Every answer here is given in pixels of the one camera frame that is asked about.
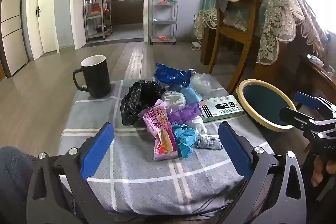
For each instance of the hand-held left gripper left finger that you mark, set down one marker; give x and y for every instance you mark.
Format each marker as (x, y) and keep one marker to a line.
(98, 150)

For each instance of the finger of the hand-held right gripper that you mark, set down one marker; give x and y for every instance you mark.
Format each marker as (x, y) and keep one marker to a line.
(303, 98)
(288, 115)

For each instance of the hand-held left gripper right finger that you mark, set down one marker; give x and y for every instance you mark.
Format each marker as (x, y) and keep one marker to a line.
(233, 150)

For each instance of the small foil sachet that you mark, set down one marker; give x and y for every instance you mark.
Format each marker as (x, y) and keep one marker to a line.
(210, 142)

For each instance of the round bin with beige rim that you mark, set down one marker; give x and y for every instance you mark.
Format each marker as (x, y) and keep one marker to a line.
(265, 106)

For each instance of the green white medicine box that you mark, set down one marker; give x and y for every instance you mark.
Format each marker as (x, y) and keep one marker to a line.
(223, 108)

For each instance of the white tissue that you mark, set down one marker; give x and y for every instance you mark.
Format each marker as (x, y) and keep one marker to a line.
(197, 125)

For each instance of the teal plastic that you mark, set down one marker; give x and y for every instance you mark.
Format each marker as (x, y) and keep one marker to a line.
(185, 140)

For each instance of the purple tissue packet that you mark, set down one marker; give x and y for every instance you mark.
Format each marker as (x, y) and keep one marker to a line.
(183, 113)

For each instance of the black plastic bag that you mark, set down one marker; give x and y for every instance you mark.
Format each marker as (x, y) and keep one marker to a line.
(139, 100)

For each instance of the pink snack wrapper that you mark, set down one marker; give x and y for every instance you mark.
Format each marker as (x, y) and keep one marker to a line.
(157, 124)

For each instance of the blue face mask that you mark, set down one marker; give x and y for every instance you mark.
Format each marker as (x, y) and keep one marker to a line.
(190, 95)

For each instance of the white plastic bag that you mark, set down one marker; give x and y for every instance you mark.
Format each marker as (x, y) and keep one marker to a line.
(200, 82)

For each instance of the blue plastic packet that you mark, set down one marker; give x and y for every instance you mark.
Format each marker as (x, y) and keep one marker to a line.
(170, 75)

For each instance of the person's right hand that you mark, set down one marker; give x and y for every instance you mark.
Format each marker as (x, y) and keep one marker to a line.
(326, 169)

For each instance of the small pale packet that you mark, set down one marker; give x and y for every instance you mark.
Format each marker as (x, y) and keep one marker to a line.
(315, 60)

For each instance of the black mug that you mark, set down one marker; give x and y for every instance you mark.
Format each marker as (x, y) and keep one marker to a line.
(97, 77)

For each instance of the person's leg in jeans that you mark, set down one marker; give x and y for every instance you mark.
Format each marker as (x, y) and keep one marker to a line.
(13, 174)

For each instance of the table with lace cloth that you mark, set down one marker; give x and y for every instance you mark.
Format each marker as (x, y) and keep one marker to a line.
(278, 11)

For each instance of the white power strip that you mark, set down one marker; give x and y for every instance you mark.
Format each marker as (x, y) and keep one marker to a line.
(196, 45)

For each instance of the red plastic item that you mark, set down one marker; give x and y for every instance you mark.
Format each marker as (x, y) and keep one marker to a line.
(162, 38)

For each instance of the metal shelf rack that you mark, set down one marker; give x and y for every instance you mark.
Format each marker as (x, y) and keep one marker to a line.
(97, 8)

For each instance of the brown kitchen cabinet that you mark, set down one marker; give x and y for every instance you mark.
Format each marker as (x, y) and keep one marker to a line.
(128, 12)

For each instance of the white fridge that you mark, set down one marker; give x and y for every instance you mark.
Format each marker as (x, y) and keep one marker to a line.
(13, 35)

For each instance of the white door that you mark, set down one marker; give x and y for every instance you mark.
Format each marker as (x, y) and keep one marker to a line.
(48, 8)

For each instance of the white rolling shelf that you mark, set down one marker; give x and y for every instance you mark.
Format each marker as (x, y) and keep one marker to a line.
(164, 11)

